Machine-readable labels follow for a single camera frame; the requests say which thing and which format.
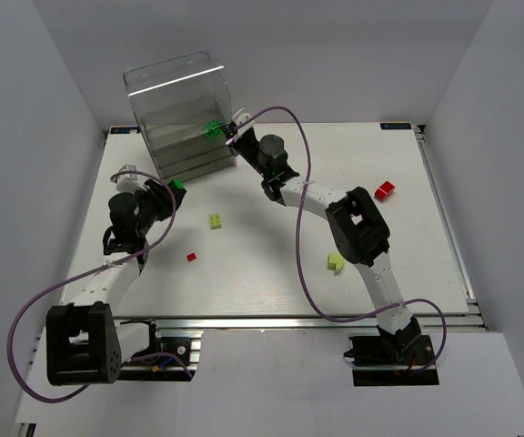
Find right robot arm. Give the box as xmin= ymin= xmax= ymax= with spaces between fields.
xmin=222 ymin=123 xmax=421 ymax=357

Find green square lego brick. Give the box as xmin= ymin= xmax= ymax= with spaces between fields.
xmin=168 ymin=179 xmax=186 ymax=193

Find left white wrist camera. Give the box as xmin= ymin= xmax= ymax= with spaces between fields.
xmin=110 ymin=164 xmax=145 ymax=194

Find green long lego brick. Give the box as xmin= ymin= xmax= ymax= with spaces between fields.
xmin=202 ymin=120 xmax=224 ymax=138

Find yellow lego brick right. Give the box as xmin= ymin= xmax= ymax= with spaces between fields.
xmin=327 ymin=252 xmax=346 ymax=275

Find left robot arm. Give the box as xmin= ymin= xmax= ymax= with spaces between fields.
xmin=45 ymin=180 xmax=186 ymax=386

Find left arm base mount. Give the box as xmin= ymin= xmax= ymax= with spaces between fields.
xmin=106 ymin=320 xmax=197 ymax=383

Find yellow square lego brick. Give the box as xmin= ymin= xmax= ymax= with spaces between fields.
xmin=208 ymin=213 xmax=222 ymax=230

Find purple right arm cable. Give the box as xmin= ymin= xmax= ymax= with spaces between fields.
xmin=227 ymin=105 xmax=448 ymax=374

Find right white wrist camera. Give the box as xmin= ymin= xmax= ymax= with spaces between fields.
xmin=231 ymin=108 xmax=254 ymax=131

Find large red lego brick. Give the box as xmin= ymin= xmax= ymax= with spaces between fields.
xmin=374 ymin=181 xmax=396 ymax=201

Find clear plastic drawer container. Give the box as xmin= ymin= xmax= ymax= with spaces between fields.
xmin=123 ymin=51 xmax=237 ymax=182

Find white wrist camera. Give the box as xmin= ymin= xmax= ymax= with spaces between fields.
xmin=231 ymin=108 xmax=254 ymax=131
xmin=110 ymin=164 xmax=145 ymax=194

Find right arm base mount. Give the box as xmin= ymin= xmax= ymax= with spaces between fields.
xmin=343 ymin=335 xmax=439 ymax=387

